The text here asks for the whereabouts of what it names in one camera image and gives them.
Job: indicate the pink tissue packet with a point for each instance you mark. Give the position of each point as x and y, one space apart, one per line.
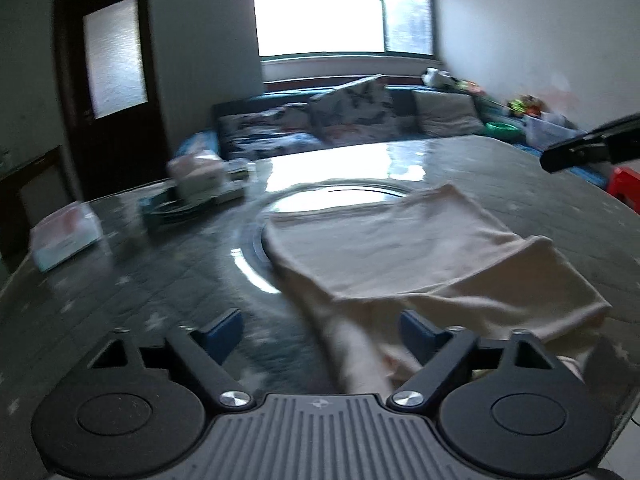
195 175

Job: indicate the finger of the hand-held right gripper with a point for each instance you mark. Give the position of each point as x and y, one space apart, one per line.
575 152

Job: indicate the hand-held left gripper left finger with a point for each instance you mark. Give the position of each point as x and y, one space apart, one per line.
225 332

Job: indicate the green bowl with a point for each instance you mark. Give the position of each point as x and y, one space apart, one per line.
502 131

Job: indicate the green orange toy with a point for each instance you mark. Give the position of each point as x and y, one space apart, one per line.
470 87

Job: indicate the white tissue packet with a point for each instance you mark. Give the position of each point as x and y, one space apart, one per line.
65 237

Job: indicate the pile of small plush toys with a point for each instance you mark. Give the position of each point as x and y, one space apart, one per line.
525 105

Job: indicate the round built-in cooktop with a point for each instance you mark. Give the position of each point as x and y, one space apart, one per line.
310 200

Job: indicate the grey pillow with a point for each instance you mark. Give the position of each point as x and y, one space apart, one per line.
447 112

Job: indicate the blue sofa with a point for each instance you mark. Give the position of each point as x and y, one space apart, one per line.
400 105

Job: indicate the red plastic stool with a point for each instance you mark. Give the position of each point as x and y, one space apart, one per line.
625 187

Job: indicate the black and white plush toy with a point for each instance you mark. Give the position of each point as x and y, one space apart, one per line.
439 77

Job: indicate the dark wooden door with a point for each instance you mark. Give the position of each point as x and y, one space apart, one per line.
120 145

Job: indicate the clear plastic storage box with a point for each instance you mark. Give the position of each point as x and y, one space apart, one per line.
547 130

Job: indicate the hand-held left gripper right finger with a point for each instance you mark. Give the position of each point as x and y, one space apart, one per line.
415 332

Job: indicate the green white packet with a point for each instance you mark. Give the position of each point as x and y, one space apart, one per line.
234 176

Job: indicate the dark wooden furniture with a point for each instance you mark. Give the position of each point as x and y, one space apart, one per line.
15 200

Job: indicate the window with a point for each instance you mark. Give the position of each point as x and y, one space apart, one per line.
320 20

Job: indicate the cream sweater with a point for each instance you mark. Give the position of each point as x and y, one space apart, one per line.
400 245

